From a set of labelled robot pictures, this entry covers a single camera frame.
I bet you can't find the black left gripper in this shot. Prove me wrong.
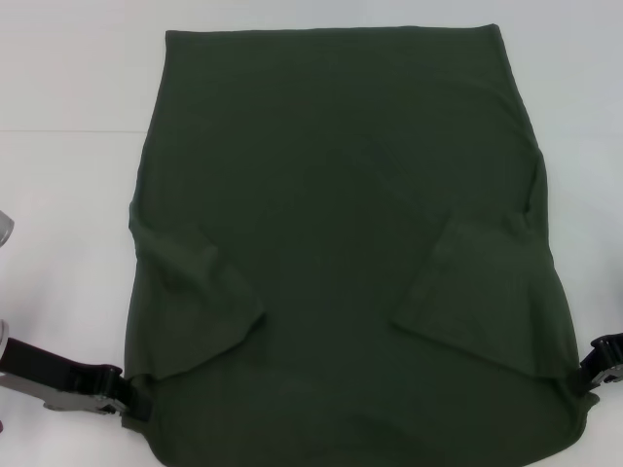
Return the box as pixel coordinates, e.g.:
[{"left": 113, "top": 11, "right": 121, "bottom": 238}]
[{"left": 0, "top": 335, "right": 156, "bottom": 423}]

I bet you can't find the dark green shirt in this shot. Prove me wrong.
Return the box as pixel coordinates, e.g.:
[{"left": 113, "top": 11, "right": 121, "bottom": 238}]
[{"left": 119, "top": 22, "right": 603, "bottom": 467}]

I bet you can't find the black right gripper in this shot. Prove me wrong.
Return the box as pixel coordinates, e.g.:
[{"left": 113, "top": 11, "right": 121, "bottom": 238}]
[{"left": 577, "top": 332, "right": 623, "bottom": 399}]

